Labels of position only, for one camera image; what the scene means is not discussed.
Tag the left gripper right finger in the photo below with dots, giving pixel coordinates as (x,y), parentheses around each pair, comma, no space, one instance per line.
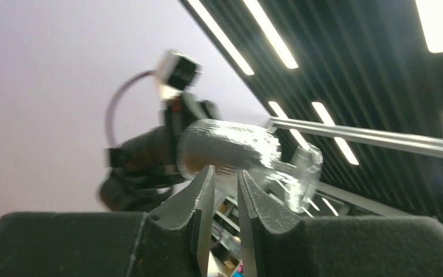
(278,242)

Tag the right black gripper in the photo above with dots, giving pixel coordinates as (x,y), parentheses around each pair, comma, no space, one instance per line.
(182,111)

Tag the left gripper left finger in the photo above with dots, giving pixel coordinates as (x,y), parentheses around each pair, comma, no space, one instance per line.
(172,240)

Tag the clear wine glass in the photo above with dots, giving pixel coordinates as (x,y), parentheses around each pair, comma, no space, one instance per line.
(232,147)

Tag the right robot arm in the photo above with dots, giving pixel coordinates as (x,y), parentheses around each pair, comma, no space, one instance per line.
(144,170)

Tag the ceiling light strips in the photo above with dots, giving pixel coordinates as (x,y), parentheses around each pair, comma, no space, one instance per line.
(368,64)

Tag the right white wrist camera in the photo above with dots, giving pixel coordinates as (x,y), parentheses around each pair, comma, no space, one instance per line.
(174,73)

